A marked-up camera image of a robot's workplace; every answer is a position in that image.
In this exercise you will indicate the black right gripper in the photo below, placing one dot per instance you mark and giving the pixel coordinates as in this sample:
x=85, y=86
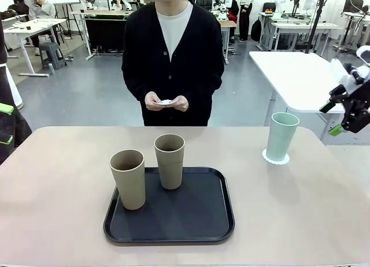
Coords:
x=358, y=111

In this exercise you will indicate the black tripod stand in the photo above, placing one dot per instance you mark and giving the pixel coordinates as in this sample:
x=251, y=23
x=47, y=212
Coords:
x=313, y=27

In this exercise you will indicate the person's left hand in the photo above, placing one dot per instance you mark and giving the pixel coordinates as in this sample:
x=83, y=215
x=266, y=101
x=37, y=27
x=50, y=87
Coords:
x=182, y=103

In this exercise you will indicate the person in grey hoodie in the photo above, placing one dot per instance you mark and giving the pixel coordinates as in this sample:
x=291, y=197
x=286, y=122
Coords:
x=43, y=8

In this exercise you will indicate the white scalloped paper coaster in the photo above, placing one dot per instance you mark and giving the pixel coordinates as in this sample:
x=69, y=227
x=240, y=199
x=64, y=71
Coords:
x=276, y=162
x=167, y=102

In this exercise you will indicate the pale green tall cup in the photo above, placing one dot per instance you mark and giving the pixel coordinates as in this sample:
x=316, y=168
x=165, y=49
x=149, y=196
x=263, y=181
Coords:
x=281, y=140

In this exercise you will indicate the grey plastic stool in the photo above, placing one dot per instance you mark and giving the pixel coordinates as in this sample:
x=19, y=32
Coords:
x=52, y=56

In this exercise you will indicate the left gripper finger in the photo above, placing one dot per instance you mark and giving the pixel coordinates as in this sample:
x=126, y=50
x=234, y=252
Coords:
x=6, y=140
x=7, y=108

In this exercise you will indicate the large white table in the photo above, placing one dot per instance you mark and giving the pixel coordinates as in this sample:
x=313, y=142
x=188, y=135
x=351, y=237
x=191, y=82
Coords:
x=295, y=76

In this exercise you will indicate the black backpack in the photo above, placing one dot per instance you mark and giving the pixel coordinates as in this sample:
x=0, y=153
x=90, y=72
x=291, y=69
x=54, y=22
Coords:
x=256, y=31

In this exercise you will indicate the person's left forearm black sleeve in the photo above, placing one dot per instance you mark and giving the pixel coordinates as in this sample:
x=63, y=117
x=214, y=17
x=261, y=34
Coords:
x=208, y=86

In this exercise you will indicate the person's right forearm black sleeve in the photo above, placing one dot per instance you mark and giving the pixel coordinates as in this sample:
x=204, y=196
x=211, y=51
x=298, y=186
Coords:
x=133, y=85

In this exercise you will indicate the white desk with clutter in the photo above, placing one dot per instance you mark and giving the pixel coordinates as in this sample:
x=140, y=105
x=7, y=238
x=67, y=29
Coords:
x=29, y=28

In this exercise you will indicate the small bottle on floor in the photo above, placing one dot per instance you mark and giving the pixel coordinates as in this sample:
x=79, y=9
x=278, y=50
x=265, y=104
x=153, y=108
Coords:
x=51, y=70

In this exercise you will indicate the person in black trousers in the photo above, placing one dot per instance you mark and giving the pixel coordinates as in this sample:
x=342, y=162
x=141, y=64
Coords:
x=245, y=18

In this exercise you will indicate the light tan tall cup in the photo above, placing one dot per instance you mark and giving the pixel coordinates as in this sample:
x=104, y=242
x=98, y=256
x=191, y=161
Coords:
x=130, y=186

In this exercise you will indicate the long white lab desk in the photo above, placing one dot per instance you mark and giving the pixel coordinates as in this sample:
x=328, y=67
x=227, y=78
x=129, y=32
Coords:
x=297, y=27

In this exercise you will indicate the desk with black panel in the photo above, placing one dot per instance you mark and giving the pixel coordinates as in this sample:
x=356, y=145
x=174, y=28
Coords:
x=104, y=33

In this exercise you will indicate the small brown top desk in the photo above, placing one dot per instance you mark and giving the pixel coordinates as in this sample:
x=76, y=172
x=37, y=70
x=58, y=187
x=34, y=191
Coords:
x=228, y=25

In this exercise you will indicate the person torso black cardigan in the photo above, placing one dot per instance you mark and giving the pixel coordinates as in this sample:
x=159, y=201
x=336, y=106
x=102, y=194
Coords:
x=141, y=47

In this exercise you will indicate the black plastic tray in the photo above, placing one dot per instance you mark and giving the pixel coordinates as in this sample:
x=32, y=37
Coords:
x=188, y=215

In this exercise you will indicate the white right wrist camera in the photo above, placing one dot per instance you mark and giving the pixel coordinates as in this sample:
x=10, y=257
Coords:
x=341, y=73

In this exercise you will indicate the person's right hand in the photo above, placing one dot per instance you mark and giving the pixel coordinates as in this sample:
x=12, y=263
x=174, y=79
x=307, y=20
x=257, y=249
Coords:
x=151, y=100

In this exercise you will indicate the dark brown tall cup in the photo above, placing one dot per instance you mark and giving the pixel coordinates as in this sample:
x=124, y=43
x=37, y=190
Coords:
x=170, y=168

